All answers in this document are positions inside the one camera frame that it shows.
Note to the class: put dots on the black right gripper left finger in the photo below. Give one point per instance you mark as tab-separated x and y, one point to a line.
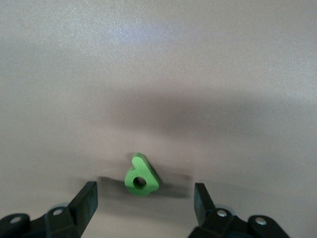
69	223

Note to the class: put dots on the green foam letter p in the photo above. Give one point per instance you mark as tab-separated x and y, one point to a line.
140	163

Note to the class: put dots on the brown table mat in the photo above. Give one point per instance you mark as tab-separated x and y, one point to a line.
148	62

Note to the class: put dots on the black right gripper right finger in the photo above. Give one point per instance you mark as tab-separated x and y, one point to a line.
218	225

